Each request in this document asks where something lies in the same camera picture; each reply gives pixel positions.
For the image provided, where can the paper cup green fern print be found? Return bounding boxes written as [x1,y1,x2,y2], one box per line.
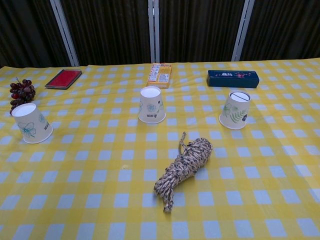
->
[218,89,252,130]

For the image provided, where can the paper cup large blue flower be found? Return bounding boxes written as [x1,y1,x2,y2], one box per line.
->
[10,102,54,145]

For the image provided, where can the paper cup small green flowers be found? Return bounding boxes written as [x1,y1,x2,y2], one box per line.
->
[138,85,167,125]

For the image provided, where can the orange yellow carton box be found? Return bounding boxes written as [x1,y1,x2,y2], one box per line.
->
[146,62,173,89]

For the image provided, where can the dark blue long box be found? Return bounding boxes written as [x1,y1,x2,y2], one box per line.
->
[206,69,260,89]

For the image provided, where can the yellow white checked tablecloth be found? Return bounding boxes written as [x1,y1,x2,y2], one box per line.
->
[0,57,320,240]

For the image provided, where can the red flat stamp pad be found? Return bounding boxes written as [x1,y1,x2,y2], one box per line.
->
[44,68,83,90]

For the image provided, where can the dark red grape bunch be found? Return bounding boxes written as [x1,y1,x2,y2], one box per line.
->
[9,77,36,116]

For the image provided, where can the beige black rope bundle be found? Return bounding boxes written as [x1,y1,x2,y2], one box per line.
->
[153,131,215,213]

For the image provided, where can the grey partition frame post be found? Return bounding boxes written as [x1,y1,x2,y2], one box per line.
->
[231,0,255,62]
[148,0,161,64]
[49,0,80,67]

